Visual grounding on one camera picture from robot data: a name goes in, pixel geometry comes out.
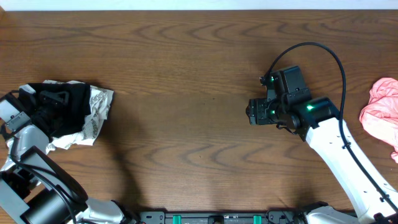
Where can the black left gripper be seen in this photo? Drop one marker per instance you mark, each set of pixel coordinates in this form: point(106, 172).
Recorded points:
point(50, 102)

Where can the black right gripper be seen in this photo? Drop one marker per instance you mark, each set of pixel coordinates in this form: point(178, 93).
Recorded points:
point(257, 114)

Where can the black t-shirt with logo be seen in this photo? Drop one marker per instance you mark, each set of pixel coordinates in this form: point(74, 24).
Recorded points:
point(79, 105)

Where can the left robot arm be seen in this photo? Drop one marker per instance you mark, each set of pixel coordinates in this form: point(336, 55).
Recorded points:
point(34, 189)

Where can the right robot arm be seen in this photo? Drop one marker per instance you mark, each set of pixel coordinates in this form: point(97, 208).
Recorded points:
point(316, 122)

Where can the white fern-print cloth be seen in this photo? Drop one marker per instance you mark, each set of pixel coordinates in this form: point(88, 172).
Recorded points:
point(96, 115)

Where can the pink crumpled cloth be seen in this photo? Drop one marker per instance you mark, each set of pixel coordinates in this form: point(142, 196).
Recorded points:
point(379, 116)

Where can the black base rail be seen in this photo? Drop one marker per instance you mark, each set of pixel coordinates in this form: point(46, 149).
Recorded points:
point(270, 217)

